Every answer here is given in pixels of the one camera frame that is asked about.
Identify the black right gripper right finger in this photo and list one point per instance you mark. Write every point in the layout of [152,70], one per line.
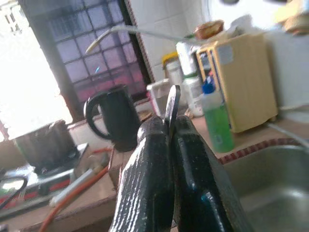
[198,183]

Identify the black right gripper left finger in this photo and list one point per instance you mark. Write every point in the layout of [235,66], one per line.
[147,174]

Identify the green dish soap bottle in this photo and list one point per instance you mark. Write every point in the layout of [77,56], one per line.
[217,120]

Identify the black electric kettle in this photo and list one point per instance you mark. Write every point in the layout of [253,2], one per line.
[113,116]

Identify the white plastic tube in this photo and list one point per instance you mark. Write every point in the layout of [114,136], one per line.
[72,186]

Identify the white plastic box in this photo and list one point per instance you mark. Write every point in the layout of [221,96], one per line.
[157,96]

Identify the stainless steel sink basin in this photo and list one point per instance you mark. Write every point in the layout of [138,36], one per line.
[277,188]

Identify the white jar green lid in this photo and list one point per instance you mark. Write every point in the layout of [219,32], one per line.
[192,96]

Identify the steel gas stove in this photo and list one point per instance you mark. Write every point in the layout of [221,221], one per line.
[48,178]

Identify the black cooking pot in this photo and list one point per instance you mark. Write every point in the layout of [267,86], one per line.
[46,145]

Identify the white container yellow lid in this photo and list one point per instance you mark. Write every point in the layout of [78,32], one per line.
[172,67]

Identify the beige water ionizer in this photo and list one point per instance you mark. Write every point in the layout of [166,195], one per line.
[248,82]

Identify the tall white plastic bottle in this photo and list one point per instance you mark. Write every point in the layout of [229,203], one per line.
[186,58]

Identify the dark window grille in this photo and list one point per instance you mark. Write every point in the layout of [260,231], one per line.
[96,48]

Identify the brown bowl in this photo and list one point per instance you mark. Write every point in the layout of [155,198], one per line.
[208,29]

